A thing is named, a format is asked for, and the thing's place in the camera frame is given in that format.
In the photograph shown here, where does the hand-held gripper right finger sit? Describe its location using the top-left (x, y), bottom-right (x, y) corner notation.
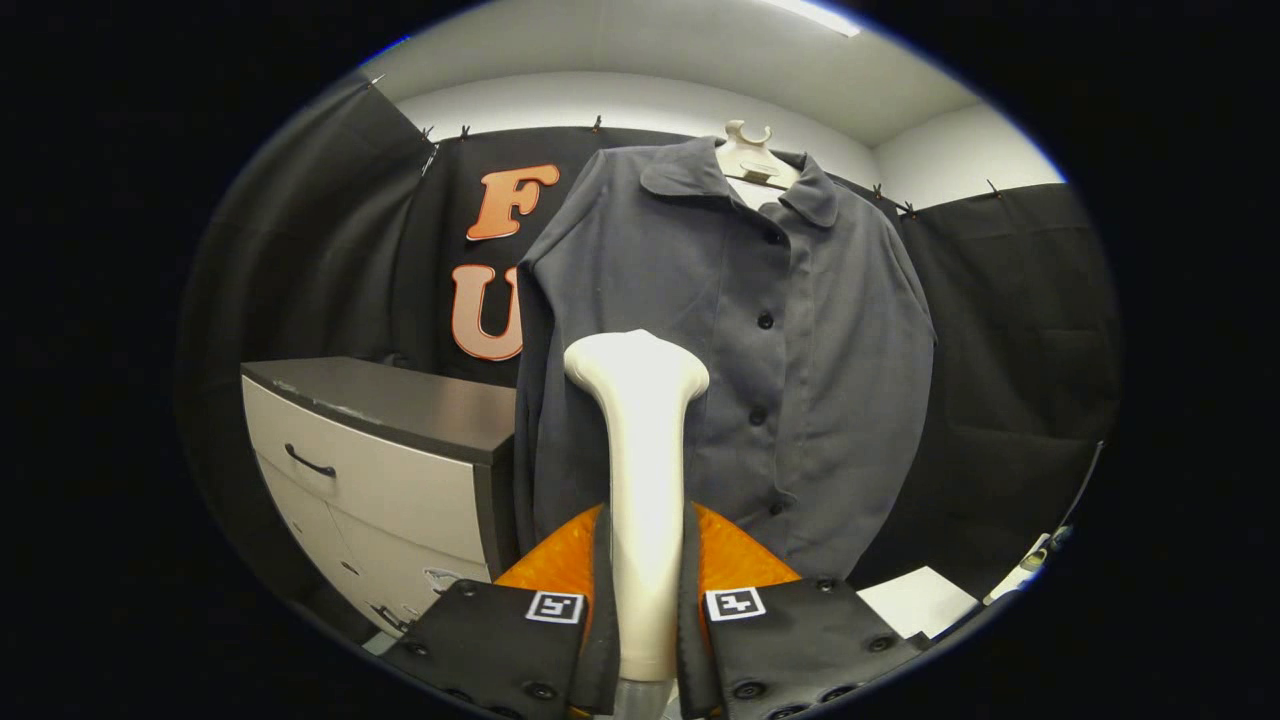
top-left (680, 500), bottom-right (921, 720)

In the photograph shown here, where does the white flat box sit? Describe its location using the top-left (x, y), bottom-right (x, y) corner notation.
top-left (858, 566), bottom-right (981, 641)

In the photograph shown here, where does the white garment steamer with hose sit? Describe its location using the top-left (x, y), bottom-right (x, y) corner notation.
top-left (563, 330), bottom-right (711, 720)

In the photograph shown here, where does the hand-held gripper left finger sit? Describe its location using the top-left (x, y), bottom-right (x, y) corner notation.
top-left (385, 503), bottom-right (621, 719)

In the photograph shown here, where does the wide ceiling light panel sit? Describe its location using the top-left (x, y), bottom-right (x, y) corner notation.
top-left (770, 0), bottom-right (863, 38)

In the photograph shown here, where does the white dress form mannequin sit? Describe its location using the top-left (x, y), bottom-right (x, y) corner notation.
top-left (715, 120), bottom-right (801, 211)

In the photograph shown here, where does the black monitor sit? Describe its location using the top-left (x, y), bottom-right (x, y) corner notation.
top-left (1058, 440), bottom-right (1107, 546)

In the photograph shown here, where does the grey cabinet with dark top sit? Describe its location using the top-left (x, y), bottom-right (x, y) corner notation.
top-left (240, 357), bottom-right (521, 641)

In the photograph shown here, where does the black drawer handle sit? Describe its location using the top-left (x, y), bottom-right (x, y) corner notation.
top-left (284, 443), bottom-right (338, 479)

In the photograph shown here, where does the grey button-up shirt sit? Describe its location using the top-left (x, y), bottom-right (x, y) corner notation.
top-left (513, 135), bottom-right (936, 581)

